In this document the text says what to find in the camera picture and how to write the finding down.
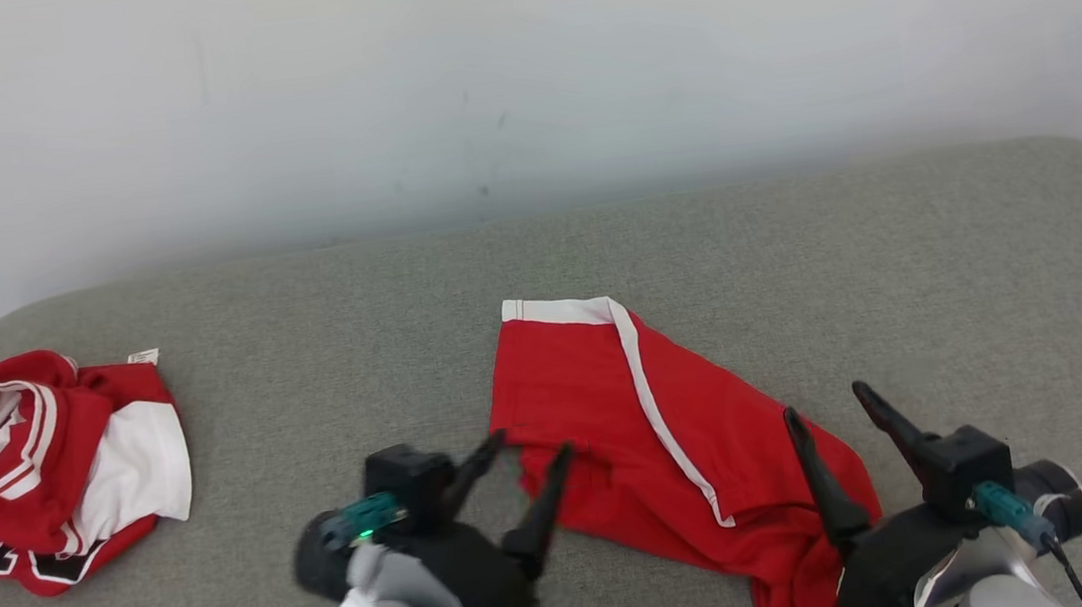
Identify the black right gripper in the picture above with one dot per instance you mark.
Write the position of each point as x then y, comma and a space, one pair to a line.
895, 558

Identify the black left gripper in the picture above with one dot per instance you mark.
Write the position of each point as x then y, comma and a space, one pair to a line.
497, 600

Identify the red shorts white trim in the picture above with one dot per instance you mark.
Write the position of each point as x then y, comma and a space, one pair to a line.
602, 408

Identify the red white jersey shirt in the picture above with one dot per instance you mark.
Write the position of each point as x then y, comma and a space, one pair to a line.
63, 444

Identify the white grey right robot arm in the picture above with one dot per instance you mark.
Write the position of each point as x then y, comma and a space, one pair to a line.
993, 588

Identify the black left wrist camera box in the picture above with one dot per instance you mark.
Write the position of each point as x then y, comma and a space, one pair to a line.
409, 478

